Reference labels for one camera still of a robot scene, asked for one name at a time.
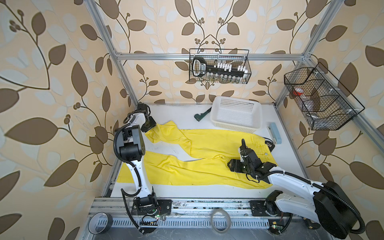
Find light blue stapler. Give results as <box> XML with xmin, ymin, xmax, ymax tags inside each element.
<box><xmin>268</xmin><ymin>123</ymin><xmax>282</xmax><ymax>145</ymax></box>

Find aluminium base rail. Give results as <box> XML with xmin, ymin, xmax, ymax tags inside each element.
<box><xmin>88</xmin><ymin>198</ymin><xmax>289</xmax><ymax>229</ymax></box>

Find white plastic laundry basket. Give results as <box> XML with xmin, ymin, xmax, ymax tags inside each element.
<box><xmin>210</xmin><ymin>97</ymin><xmax>263</xmax><ymax>134</ymax></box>

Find black wire basket right wall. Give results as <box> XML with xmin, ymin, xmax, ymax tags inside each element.
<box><xmin>293</xmin><ymin>62</ymin><xmax>365</xmax><ymax>131</ymax></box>

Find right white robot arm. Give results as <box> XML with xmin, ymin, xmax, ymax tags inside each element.
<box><xmin>228</xmin><ymin>140</ymin><xmax>366</xmax><ymax>240</ymax></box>

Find black wire basket wall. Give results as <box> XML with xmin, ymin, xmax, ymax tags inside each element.
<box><xmin>293</xmin><ymin>62</ymin><xmax>365</xmax><ymax>131</ymax></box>
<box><xmin>189</xmin><ymin>48</ymin><xmax>252</xmax><ymax>85</ymax></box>

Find red item in basket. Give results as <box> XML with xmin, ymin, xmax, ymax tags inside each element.
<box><xmin>292</xmin><ymin>87</ymin><xmax>304</xmax><ymax>97</ymax></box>

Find yellow trousers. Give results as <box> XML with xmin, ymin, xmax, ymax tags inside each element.
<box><xmin>116</xmin><ymin>120</ymin><xmax>278</xmax><ymax>190</ymax></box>

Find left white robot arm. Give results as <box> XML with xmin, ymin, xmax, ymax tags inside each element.
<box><xmin>113</xmin><ymin>103</ymin><xmax>159</xmax><ymax>215</ymax></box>

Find black wire basket back wall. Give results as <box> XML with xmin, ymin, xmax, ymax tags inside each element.
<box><xmin>189</xmin><ymin>48</ymin><xmax>252</xmax><ymax>85</ymax></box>

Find black tool in basket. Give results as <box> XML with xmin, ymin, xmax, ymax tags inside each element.
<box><xmin>189</xmin><ymin>56</ymin><xmax>252</xmax><ymax>78</ymax></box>

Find dark green pipe wrench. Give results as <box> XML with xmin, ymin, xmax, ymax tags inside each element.
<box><xmin>194</xmin><ymin>108</ymin><xmax>212</xmax><ymax>122</ymax></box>

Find black tape roll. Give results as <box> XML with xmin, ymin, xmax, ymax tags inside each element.
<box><xmin>88</xmin><ymin>212</ymin><xmax>114</xmax><ymax>235</ymax></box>

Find aluminium frame post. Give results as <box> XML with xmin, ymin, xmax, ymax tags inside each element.
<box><xmin>274</xmin><ymin>1</ymin><xmax>343</xmax><ymax>111</ymax></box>

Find clear tape roll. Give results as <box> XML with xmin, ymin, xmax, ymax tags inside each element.
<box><xmin>210</xmin><ymin>209</ymin><xmax>232</xmax><ymax>234</ymax></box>

